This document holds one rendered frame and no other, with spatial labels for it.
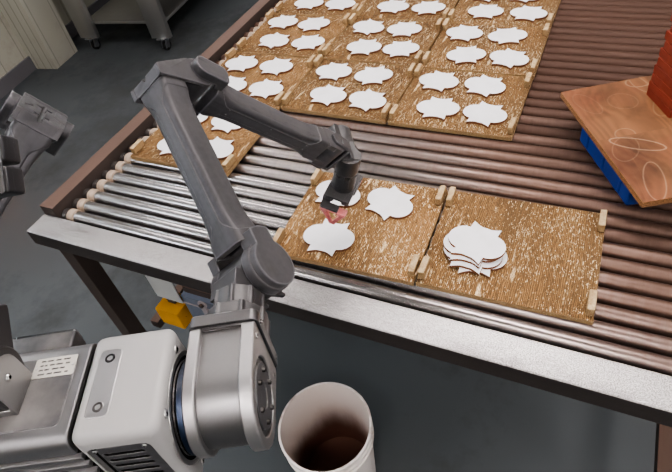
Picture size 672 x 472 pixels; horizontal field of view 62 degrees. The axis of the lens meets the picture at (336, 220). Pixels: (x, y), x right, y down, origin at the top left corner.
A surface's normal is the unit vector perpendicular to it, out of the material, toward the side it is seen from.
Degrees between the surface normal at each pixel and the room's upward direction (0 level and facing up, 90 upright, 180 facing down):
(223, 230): 49
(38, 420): 0
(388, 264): 0
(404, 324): 0
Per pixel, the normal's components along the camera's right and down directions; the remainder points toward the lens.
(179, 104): 0.71, -0.47
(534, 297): -0.15, -0.70
